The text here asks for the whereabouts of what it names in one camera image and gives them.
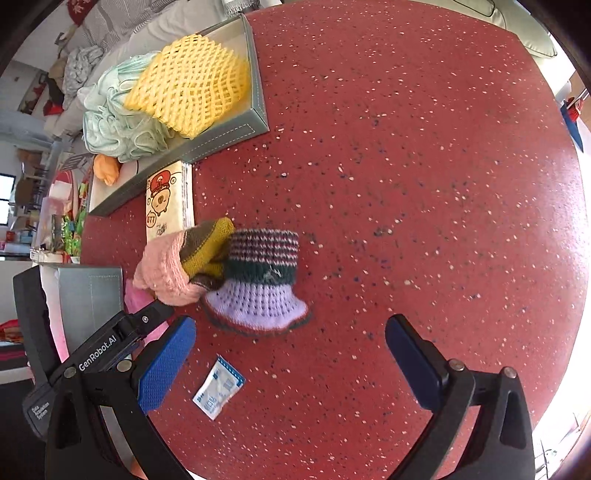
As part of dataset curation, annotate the orange fabric flower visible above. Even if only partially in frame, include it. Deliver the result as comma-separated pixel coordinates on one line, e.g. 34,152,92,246
93,154,122,186

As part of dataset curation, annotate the white blue packet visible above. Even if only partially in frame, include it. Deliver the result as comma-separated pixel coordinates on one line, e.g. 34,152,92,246
192,355,245,421

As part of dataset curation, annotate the pile of colourful packets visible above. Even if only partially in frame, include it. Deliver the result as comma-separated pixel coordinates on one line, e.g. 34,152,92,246
59,181,89,258

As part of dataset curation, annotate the pink sponge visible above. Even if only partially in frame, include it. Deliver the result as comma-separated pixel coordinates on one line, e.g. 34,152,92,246
124,281,171,344

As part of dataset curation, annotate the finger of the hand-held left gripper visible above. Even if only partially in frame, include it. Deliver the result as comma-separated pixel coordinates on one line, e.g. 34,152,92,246
124,301,176,341

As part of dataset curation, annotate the pale green bath pouf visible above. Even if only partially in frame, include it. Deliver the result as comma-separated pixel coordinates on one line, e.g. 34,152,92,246
83,53,176,163

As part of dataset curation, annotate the beige leather sofa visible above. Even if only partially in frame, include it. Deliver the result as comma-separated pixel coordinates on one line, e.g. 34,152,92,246
480,0,560,59

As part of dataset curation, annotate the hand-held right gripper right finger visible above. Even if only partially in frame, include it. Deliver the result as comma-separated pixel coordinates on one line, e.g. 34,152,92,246
385,314,537,480

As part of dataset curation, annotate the purple knit hat green band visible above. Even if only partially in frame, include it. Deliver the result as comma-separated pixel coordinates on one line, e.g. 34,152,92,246
202,228,311,335

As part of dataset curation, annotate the red patterned pillow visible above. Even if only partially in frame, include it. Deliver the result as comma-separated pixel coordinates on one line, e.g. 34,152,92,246
67,0,100,26

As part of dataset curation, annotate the red blue drying rack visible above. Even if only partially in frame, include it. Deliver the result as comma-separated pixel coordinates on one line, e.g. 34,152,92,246
560,89,591,153

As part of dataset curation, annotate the cartoon print tissue pack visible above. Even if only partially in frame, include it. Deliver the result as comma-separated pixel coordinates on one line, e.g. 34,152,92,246
146,161,195,245

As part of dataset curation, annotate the peach knit hat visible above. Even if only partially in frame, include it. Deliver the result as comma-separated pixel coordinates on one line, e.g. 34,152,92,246
133,231,208,306

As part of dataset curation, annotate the grey blanket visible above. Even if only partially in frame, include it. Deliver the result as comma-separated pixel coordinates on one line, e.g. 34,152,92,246
62,45,105,99

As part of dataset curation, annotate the small grey storage box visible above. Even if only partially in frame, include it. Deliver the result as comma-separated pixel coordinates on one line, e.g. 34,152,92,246
88,14,269,217

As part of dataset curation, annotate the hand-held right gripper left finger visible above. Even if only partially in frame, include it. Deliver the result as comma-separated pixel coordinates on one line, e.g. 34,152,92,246
44,315,198,480

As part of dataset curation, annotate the grey slatted metal tray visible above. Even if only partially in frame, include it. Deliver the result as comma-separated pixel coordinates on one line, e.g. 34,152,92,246
59,152,94,172

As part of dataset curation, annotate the yellow foam net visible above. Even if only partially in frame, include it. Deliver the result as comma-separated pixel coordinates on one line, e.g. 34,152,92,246
124,34,252,139

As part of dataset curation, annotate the red cloth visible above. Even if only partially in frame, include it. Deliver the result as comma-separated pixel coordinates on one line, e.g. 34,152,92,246
0,318,29,371

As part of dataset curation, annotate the large grey storage box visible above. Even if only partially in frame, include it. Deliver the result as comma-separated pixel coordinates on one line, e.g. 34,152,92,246
39,265,125,370

